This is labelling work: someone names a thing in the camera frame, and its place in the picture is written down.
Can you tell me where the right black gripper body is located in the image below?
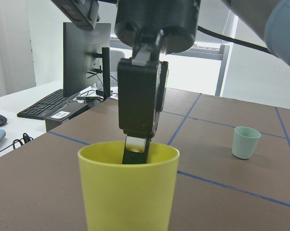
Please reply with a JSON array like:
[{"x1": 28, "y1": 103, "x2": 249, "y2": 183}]
[{"x1": 115, "y1": 0, "x2": 198, "y2": 54}]

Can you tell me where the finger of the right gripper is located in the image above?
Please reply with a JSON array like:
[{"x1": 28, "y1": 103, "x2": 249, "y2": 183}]
[{"x1": 118, "y1": 30, "x2": 168, "y2": 164}]

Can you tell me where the yellow plastic cup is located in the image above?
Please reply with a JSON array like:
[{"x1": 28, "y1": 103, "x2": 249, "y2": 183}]
[{"x1": 78, "y1": 141, "x2": 180, "y2": 231}]

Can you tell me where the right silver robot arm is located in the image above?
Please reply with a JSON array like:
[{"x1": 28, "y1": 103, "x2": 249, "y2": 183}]
[{"x1": 115, "y1": 0, "x2": 290, "y2": 164}]

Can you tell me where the green plastic cup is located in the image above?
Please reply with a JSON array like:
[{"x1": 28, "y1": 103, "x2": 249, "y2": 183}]
[{"x1": 232, "y1": 126, "x2": 261, "y2": 160}]

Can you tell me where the black computer monitor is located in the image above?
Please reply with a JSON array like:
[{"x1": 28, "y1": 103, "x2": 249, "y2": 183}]
[{"x1": 63, "y1": 22, "x2": 111, "y2": 98}]

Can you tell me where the black box with label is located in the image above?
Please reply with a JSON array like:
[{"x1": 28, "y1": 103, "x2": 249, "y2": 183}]
[{"x1": 45, "y1": 100, "x2": 102, "y2": 132}]

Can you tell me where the black keyboard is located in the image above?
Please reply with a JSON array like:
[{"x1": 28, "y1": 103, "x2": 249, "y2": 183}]
[{"x1": 17, "y1": 89, "x2": 77, "y2": 120}]

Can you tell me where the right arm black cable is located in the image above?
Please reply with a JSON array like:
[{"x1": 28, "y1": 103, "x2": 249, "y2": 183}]
[{"x1": 197, "y1": 25, "x2": 276, "y2": 55}]

